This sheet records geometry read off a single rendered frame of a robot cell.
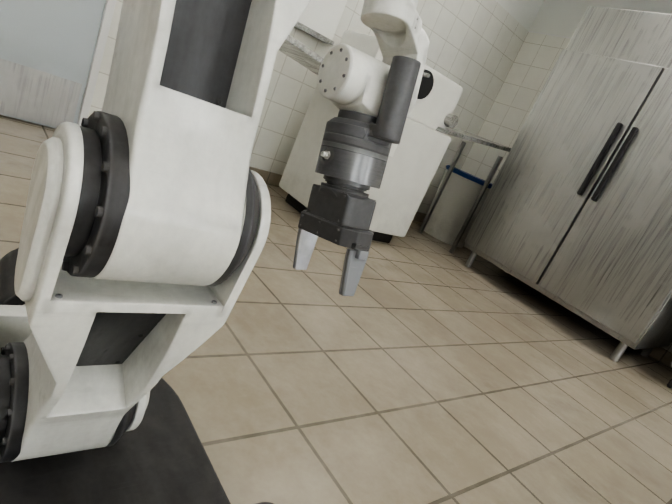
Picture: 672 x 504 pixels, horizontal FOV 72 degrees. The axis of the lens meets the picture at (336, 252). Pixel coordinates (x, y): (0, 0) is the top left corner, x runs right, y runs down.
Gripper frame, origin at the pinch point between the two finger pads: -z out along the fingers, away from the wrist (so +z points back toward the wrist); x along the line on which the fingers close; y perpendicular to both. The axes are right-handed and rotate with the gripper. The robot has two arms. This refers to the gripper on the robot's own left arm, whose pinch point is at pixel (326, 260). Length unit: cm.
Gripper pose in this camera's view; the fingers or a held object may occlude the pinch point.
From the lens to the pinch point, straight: 62.8
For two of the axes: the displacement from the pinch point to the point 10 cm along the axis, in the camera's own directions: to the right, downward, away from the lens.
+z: 2.5, -9.6, -1.6
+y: 7.5, 0.8, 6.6
